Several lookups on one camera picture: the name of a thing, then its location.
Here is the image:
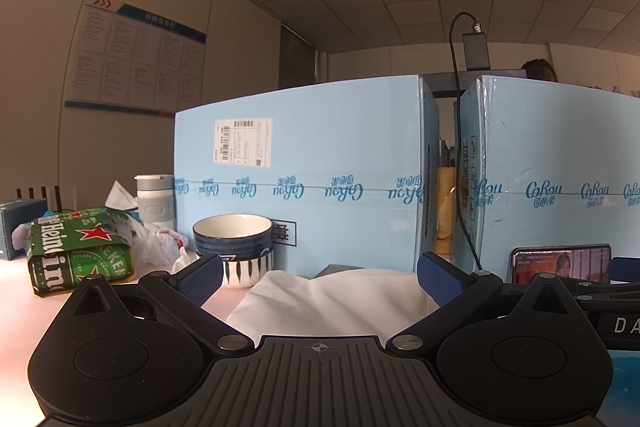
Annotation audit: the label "dark window blind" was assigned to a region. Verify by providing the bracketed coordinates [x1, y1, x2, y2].
[279, 23, 317, 90]

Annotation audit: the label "wall notice board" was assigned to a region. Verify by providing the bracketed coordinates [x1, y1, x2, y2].
[64, 0, 208, 115]

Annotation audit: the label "blue striped ceramic bowl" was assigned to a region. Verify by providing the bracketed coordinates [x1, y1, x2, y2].
[192, 213, 274, 258]

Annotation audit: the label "white plastic bag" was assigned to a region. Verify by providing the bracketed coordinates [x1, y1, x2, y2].
[105, 179, 201, 275]

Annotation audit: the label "yellow package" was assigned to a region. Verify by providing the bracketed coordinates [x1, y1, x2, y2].
[432, 164, 458, 255]

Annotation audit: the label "grey-blue ribbed device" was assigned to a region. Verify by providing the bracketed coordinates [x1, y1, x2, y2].
[0, 199, 48, 262]

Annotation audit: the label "white and blue tumbler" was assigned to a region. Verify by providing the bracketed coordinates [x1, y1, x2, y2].
[134, 174, 177, 230]

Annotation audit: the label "smartphone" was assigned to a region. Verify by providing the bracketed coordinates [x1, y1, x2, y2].
[510, 244, 612, 285]

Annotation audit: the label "black charging cable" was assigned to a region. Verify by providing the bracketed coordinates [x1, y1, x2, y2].
[448, 12, 485, 272]

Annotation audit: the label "green beer can pack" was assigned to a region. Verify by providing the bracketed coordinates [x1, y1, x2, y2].
[26, 207, 137, 298]

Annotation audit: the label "printed blue desk mat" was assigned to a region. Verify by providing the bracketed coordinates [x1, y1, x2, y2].
[607, 347, 640, 427]

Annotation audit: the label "white T-shirt with black trim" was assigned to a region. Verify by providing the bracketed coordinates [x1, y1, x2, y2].
[226, 268, 441, 343]

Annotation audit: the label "light blue cardboard box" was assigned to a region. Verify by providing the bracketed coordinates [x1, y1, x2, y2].
[173, 74, 441, 280]
[452, 74, 640, 275]

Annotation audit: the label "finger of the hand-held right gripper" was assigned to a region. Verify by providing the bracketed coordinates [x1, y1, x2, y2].
[570, 281, 640, 310]

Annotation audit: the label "black and white patterned bowl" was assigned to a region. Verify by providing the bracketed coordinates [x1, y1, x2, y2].
[196, 247, 275, 290]

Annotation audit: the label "black power adapter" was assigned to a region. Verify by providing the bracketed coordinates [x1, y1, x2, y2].
[461, 23, 491, 72]

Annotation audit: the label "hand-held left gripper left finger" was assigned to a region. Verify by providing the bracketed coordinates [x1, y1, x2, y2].
[65, 252, 256, 354]

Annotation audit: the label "black router antennas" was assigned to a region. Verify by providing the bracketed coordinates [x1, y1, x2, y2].
[15, 186, 81, 214]

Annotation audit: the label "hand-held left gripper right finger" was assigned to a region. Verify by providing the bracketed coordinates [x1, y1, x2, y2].
[386, 251, 577, 354]

